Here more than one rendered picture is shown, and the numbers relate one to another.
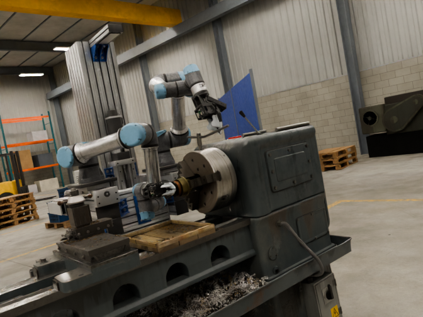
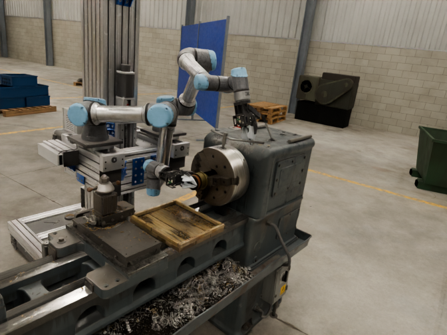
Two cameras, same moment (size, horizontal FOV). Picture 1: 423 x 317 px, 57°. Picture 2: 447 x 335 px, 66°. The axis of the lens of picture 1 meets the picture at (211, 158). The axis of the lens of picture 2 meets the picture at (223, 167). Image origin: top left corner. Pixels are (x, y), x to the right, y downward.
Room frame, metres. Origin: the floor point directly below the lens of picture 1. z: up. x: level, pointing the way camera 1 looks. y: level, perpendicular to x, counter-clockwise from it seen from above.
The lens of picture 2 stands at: (0.26, 0.44, 1.70)
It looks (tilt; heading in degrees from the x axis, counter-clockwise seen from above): 18 degrees down; 346
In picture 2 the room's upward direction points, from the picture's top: 7 degrees clockwise
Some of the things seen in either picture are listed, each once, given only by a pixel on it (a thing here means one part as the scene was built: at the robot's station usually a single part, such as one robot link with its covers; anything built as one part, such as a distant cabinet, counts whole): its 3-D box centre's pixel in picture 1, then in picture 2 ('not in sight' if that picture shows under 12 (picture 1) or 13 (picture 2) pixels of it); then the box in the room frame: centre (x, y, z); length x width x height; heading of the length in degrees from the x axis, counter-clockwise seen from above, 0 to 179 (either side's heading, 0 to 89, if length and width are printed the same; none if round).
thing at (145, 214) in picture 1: (147, 208); (154, 184); (2.03, 0.38, 0.98); 0.11 x 0.08 x 0.11; 162
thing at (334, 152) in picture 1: (332, 158); (266, 111); (9.73, -2.99, 0.22); 1.25 x 0.86 x 0.44; 138
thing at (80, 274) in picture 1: (81, 261); (103, 249); (1.53, 0.59, 0.90); 0.47 x 0.30 x 0.06; 38
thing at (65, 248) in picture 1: (89, 244); (112, 232); (1.57, 0.56, 0.95); 0.43 x 0.17 x 0.05; 38
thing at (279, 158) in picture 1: (259, 169); (257, 165); (2.20, -0.25, 1.06); 0.59 x 0.48 x 0.39; 128
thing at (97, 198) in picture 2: (80, 214); (106, 201); (1.62, 0.59, 1.07); 0.07 x 0.07 x 0.10; 38
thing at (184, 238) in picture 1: (166, 234); (177, 223); (1.77, 0.27, 0.89); 0.36 x 0.30 x 0.04; 38
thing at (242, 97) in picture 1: (240, 137); (195, 72); (8.88, -0.73, 1.18); 4.12 x 0.80 x 2.35; 7
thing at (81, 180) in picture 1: (90, 173); (95, 129); (2.27, 0.71, 1.21); 0.15 x 0.15 x 0.10
